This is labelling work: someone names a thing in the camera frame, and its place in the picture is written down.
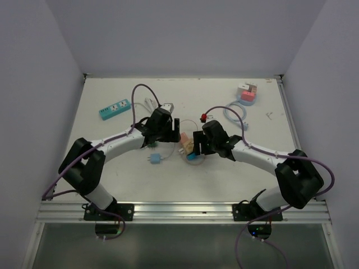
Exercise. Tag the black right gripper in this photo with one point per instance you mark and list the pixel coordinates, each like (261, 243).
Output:
(199, 137)

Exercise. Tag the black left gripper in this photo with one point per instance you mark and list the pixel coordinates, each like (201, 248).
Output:
(173, 135)

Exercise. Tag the light blue charger plug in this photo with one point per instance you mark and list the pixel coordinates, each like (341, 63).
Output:
(155, 158)

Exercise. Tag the teal power strip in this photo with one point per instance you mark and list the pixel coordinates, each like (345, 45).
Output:
(115, 109)

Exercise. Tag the pink charger plug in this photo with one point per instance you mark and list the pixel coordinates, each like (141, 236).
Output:
(184, 138)

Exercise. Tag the blue cube socket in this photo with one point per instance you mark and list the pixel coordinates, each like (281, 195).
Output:
(192, 157)

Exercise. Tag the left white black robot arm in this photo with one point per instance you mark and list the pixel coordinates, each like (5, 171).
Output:
(83, 165)

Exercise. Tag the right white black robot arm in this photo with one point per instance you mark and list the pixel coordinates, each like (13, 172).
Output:
(297, 178)

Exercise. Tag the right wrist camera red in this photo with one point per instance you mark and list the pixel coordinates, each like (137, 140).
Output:
(204, 118)

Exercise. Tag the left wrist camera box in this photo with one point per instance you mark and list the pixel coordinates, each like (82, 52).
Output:
(168, 107)

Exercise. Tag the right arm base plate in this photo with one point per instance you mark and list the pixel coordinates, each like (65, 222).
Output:
(244, 211)

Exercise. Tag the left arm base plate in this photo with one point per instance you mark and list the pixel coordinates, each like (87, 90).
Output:
(124, 210)

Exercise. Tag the aluminium front rail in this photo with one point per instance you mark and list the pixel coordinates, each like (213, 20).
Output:
(176, 213)

